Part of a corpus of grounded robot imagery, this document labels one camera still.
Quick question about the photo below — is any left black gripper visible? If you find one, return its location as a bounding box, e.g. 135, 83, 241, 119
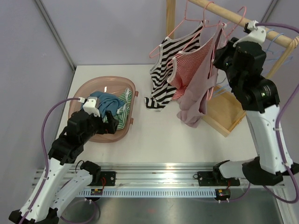
80, 110, 119, 143

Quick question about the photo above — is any black white striped tank top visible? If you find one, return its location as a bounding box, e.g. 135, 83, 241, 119
144, 21, 203, 111

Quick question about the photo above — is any pink hanger of mauve top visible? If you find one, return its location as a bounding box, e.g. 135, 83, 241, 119
207, 6, 247, 100

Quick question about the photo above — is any green striped tank top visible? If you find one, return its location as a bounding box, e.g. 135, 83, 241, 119
113, 88, 133, 130

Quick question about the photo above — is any red striped tank top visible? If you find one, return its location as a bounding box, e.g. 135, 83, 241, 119
167, 23, 227, 100

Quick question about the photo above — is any blue hanger of teal top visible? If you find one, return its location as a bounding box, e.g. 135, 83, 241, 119
214, 28, 285, 94

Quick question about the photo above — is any pink hanger of red top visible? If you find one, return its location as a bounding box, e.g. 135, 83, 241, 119
168, 0, 220, 70

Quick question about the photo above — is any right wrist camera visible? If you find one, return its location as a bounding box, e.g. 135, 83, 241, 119
233, 21, 266, 47

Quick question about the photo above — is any white slotted cable duct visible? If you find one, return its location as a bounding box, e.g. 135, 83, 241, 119
78, 189, 216, 198

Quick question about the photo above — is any teal tank top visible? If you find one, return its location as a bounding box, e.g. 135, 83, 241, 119
89, 91, 125, 117

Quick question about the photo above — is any aluminium rail frame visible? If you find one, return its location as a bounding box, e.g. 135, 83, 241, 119
31, 130, 285, 187

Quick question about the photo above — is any pink hanger of black top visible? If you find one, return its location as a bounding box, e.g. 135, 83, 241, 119
149, 0, 206, 58

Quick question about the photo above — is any wooden clothes rack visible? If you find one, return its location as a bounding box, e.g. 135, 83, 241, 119
165, 0, 299, 139

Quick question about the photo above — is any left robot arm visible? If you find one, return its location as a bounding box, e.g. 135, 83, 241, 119
9, 110, 118, 224

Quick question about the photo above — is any blue hanger of green top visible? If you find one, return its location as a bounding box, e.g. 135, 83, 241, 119
214, 32, 294, 98

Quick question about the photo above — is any pink plastic basin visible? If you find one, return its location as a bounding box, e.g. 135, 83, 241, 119
74, 76, 139, 143

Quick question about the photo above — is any mauve tank top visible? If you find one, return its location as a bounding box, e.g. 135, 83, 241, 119
177, 23, 227, 128

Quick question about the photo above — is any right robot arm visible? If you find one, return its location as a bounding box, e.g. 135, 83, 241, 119
212, 37, 299, 186

